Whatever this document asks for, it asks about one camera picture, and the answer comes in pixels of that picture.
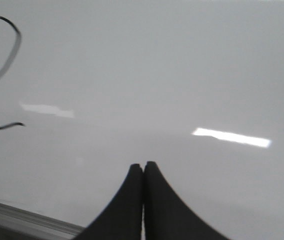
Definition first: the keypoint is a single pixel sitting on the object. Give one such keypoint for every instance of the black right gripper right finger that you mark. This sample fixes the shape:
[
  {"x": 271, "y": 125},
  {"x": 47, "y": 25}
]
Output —
[{"x": 166, "y": 216}]

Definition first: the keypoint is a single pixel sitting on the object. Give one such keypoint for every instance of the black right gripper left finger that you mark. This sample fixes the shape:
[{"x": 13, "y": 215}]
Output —
[{"x": 122, "y": 217}]

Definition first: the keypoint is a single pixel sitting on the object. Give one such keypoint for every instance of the grey aluminium whiteboard tray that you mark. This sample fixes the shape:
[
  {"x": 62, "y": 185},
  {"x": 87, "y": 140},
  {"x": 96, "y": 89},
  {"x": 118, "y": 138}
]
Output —
[{"x": 19, "y": 224}]

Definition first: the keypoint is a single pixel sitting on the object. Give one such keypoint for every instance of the white whiteboard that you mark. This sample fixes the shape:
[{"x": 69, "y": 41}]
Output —
[{"x": 196, "y": 86}]

